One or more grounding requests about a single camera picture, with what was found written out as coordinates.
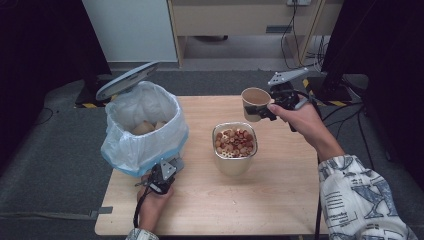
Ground light wooden cabinet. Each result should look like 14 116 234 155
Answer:
166 0 345 69

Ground black stand base striped tape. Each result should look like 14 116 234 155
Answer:
74 74 118 109
302 74 355 108

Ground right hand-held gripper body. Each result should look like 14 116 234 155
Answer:
266 67 315 133

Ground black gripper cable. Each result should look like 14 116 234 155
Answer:
132 179 152 230

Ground cream metal container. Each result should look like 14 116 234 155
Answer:
212 121 259 177

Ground grey tape strip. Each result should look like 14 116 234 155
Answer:
89 206 114 220

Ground black curtain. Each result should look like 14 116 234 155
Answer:
0 0 113 111
320 0 424 181

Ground black floor cables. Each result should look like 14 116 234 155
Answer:
321 101 376 159

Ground black hanging cable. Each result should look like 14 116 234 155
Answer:
280 0 306 69

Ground person's right hand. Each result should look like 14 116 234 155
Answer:
267 94 329 152

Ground bin with plastic bag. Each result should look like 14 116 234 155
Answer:
100 80 190 178

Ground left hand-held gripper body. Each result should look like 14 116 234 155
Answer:
139 156 185 196

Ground grey lidded trash bin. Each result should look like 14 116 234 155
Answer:
95 61 190 178

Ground brown paper cup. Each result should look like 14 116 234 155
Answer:
240 87 273 123

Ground pile of cereal rings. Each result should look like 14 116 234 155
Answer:
215 127 256 158

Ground person's left hand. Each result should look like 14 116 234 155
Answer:
136 174 175 233

